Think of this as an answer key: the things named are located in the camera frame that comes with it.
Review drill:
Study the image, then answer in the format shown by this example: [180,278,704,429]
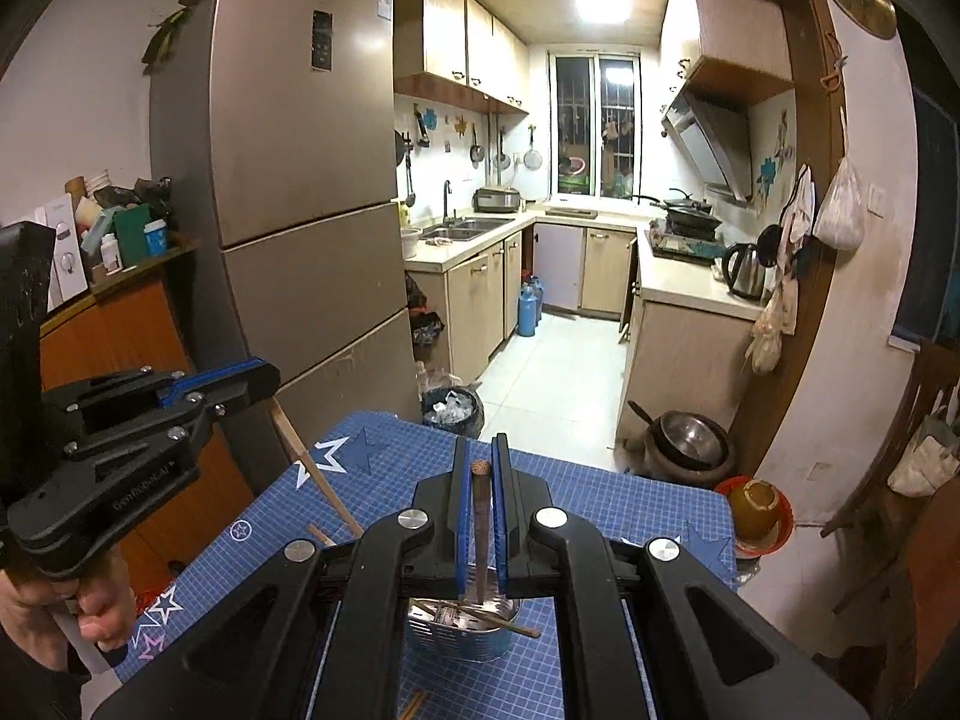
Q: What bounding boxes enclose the steel kitchen sink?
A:
[420,217,515,243]

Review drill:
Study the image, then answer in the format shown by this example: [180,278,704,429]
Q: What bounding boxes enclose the hanging kitchen cloths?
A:
[776,161,818,287]

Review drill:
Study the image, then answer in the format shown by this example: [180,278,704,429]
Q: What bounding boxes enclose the beige wall cabinets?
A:
[394,0,531,116]

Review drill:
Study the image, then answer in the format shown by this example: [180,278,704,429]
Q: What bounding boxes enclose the beige cabinets below window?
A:
[536,221,638,316]

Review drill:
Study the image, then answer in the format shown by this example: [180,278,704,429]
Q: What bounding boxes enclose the black wok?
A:
[637,191,725,238]

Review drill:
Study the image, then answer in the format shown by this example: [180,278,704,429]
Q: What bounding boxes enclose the black garbage bag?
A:
[405,274,446,347]

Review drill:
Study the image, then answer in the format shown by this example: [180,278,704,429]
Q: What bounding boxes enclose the dark wall board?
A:
[889,82,960,350]

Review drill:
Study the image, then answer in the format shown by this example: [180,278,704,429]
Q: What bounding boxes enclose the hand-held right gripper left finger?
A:
[94,439,470,720]

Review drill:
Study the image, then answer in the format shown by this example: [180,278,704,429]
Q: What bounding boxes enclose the silver countertop appliance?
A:
[472,187,524,215]

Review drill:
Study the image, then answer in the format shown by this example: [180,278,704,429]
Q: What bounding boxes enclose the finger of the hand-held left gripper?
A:
[56,390,230,467]
[41,360,281,436]

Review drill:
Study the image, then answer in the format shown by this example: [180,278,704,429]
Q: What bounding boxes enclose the beige stove counter cabinet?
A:
[615,229,767,475]

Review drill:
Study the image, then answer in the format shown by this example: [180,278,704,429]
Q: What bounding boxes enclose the slanted range hood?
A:
[661,86,754,203]

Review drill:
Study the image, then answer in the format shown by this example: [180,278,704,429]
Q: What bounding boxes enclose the beige cabinet above hood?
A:
[660,0,794,107]

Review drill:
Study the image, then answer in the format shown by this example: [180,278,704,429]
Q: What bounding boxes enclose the perforated metal utensil holder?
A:
[405,591,526,663]

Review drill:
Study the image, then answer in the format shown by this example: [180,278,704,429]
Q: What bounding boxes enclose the person's left hand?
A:
[0,546,141,665]

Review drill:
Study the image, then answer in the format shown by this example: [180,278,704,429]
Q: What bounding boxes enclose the bronze three-door refrigerator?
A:
[148,0,421,451]

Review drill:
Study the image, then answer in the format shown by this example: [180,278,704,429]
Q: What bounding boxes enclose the white microwave oven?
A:
[34,193,89,308]

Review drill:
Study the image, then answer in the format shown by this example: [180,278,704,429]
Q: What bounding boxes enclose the gas stove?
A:
[649,229,725,261]

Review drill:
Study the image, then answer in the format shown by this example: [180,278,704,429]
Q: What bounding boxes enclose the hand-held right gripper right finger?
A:
[491,433,871,720]

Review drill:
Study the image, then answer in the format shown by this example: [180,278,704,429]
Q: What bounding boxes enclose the orange wooden cabinet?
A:
[37,240,256,601]

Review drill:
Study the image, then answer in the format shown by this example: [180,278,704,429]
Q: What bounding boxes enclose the kitchen window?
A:
[550,52,643,200]

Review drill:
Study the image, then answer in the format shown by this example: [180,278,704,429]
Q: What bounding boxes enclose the green box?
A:
[112,202,152,268]

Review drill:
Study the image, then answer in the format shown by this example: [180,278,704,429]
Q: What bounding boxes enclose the beige sink counter cabinets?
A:
[405,214,537,385]

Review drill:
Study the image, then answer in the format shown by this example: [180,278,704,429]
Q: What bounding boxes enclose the dried leafy plant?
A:
[142,0,215,70]

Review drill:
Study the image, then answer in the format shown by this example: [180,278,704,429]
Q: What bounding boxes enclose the black trash bin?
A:
[421,388,485,440]

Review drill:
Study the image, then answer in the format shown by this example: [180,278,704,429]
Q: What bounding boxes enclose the blue grid star tablecloth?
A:
[112,411,740,720]

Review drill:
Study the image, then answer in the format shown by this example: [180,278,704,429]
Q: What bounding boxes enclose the beige hanging bag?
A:
[746,281,798,377]

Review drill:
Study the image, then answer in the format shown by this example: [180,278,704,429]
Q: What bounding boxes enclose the white hanging plastic bag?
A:
[812,154,868,251]

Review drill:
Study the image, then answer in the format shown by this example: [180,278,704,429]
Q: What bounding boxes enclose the steel electric kettle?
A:
[721,241,768,302]

